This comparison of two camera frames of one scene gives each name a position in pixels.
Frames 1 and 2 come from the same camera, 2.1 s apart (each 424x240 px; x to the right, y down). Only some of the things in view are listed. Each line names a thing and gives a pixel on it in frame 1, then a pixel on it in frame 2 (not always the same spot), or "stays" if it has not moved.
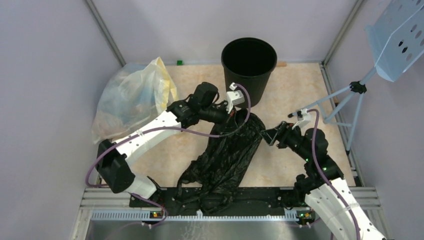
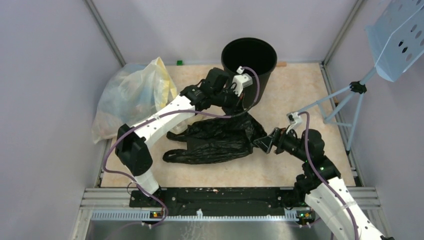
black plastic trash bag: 211,182 → 215,139
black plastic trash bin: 250,61 stays
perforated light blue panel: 397,35 stays
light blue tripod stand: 358,87 stays
